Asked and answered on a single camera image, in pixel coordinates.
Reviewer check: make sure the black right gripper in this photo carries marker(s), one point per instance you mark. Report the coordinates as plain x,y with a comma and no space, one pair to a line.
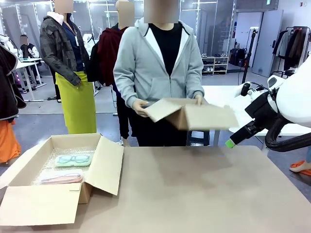
262,109

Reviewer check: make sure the small cardboard box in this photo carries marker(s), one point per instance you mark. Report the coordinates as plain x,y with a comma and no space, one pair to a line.
206,116

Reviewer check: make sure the teal frame glasses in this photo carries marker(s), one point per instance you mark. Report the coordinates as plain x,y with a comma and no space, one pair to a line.
73,159

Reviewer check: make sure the mint green glasses case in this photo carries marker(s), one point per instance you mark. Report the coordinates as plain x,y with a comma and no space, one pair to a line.
73,165

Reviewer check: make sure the pink frame glasses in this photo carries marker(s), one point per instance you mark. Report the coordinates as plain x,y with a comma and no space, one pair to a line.
62,177

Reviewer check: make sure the clear pink glasses case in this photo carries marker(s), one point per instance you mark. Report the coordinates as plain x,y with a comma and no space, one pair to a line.
60,182

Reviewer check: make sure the large cardboard box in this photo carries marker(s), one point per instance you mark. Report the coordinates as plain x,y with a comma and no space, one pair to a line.
41,206

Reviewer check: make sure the person's right forearm grey sleeve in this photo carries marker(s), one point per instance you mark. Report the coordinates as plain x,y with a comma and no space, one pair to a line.
124,89

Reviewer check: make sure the person's left forearm grey sleeve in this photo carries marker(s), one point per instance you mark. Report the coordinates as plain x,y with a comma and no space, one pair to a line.
195,83

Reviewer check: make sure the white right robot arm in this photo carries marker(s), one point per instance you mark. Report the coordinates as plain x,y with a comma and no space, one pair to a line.
296,102

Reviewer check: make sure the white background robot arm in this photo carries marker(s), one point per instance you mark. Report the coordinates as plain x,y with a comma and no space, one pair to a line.
87,41

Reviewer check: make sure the person's left hand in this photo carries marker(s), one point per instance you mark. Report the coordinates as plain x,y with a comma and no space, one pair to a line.
199,100

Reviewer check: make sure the person's right hand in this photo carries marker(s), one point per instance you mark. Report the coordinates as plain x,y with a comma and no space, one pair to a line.
139,108

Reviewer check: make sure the white side table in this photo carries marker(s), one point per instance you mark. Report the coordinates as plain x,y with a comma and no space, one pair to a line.
218,94

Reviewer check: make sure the orange and white shoe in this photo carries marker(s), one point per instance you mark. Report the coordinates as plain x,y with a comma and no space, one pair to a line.
300,167

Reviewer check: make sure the black tripod stand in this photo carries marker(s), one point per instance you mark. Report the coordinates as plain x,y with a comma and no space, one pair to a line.
246,65

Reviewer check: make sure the wooden shoe rack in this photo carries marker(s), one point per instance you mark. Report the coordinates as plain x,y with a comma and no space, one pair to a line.
216,65

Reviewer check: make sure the black utility cart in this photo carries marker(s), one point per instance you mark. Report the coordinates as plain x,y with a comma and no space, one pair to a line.
289,72

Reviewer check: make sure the black suitcases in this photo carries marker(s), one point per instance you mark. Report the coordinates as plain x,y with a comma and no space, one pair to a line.
238,57

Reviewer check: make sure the grey open door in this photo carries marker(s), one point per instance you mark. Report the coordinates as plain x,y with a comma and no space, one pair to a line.
267,43

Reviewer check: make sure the clothes rack with coats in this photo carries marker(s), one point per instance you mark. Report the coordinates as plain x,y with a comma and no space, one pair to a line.
291,48

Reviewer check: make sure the person in grey hoodie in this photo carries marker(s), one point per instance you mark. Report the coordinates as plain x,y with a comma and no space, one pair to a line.
136,60

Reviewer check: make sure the mannequin with maroon shawl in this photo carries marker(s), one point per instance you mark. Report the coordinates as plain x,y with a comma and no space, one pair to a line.
107,48

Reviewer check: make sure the black hanging bag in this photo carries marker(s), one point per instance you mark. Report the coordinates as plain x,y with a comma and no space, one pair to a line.
93,63

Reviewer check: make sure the bubble wrap sheet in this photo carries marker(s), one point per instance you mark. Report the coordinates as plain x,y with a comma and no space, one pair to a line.
70,150

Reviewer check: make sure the mannequin camo jacket yellow skirt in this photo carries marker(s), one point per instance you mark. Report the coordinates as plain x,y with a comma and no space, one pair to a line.
73,97

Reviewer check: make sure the white standing desk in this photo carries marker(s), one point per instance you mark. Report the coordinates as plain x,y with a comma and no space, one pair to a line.
26,63

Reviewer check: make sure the seated person varsity jacket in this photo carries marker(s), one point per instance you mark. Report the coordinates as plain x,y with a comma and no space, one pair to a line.
28,51

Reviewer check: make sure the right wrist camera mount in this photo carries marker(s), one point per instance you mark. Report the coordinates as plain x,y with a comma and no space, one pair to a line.
250,90

